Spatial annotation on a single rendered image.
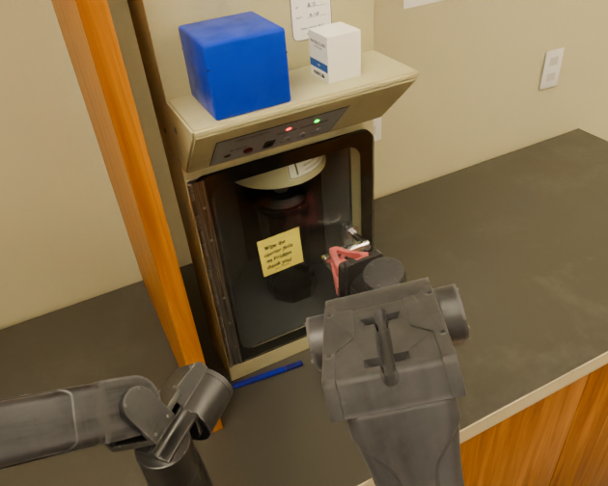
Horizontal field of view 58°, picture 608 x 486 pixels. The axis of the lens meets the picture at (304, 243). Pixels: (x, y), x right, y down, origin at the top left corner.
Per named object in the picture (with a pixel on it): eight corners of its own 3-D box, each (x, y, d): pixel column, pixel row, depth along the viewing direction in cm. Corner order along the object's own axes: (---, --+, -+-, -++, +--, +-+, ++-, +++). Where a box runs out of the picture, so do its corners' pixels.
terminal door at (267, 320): (232, 364, 103) (189, 178, 79) (372, 307, 113) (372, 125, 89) (233, 366, 102) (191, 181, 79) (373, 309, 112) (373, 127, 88)
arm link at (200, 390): (71, 418, 56) (116, 407, 51) (135, 338, 65) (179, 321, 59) (152, 490, 60) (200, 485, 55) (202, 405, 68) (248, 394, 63)
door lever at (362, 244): (311, 253, 96) (310, 240, 95) (358, 235, 99) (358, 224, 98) (325, 269, 92) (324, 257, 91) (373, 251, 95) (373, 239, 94)
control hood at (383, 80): (179, 167, 78) (163, 100, 72) (374, 111, 88) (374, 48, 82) (206, 204, 69) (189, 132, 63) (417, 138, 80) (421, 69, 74)
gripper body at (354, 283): (376, 246, 86) (405, 272, 81) (373, 295, 92) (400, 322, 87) (341, 259, 84) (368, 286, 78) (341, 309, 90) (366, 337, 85)
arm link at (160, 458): (120, 453, 54) (169, 470, 52) (157, 398, 59) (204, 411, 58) (138, 491, 58) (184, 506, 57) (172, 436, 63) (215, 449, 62)
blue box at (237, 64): (191, 95, 72) (177, 25, 67) (261, 78, 76) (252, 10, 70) (216, 122, 65) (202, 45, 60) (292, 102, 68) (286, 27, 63)
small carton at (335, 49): (311, 73, 76) (307, 28, 72) (342, 65, 77) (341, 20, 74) (328, 84, 72) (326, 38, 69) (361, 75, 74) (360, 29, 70)
